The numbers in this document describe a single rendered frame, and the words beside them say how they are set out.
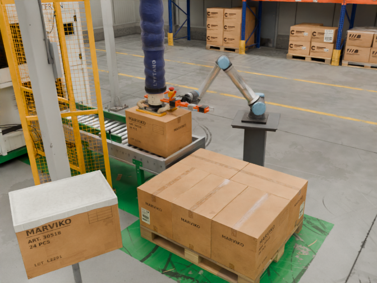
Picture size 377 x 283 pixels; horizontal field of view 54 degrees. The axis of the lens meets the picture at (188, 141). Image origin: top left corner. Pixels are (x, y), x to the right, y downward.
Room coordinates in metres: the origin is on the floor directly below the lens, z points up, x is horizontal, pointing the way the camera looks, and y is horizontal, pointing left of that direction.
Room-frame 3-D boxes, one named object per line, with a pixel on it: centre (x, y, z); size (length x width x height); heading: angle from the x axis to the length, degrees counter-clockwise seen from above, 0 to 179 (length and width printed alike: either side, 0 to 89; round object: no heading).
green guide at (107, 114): (4.67, 1.09, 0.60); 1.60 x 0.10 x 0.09; 53
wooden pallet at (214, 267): (2.89, -0.31, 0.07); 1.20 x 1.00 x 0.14; 53
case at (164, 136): (3.75, 0.32, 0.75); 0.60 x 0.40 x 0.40; 50
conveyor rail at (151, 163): (3.98, 1.16, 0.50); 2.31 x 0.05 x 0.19; 53
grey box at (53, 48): (3.26, 1.18, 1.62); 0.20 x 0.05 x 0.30; 53
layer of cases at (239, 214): (2.89, -0.31, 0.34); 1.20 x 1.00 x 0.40; 53
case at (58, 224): (2.02, 0.81, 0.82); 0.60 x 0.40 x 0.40; 117
